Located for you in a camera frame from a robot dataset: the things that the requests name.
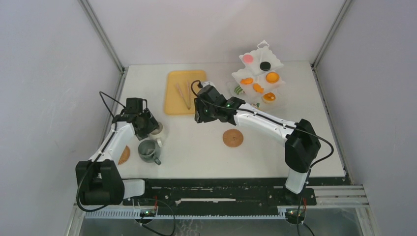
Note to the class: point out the orange glazed donut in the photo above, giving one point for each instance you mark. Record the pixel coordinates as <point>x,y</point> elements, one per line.
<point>269,98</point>

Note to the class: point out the white three tier stand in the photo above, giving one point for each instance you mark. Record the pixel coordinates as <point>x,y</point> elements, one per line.
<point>251,61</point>

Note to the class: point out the small orange pastry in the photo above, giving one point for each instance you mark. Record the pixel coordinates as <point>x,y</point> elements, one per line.
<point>247,81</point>

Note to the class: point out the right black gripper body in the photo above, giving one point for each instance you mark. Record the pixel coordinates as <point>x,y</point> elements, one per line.
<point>204,113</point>

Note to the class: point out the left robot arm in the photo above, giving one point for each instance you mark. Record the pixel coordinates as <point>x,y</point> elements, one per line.
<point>99,181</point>

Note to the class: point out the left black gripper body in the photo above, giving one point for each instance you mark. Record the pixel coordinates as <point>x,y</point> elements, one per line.
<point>149,124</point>

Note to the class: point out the green layered cake slice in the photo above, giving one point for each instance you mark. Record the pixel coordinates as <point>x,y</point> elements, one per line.
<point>238,90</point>

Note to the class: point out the orange round tart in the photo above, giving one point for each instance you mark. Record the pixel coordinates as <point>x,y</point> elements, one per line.
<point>272,77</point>

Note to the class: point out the grey mug with rattan lid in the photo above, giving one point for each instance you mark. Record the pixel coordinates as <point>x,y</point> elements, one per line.
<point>149,151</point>

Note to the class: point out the round rattan coaster lid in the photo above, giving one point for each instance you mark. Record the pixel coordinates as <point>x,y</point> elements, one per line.
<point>232,138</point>
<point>124,156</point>

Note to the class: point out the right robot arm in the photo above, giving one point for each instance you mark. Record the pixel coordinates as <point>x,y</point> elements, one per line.
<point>300,142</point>

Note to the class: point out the yellow serving tray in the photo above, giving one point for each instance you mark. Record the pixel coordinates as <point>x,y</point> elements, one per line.
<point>179,97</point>

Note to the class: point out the black round cookie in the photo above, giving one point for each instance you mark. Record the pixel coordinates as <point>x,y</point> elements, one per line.
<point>265,66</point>

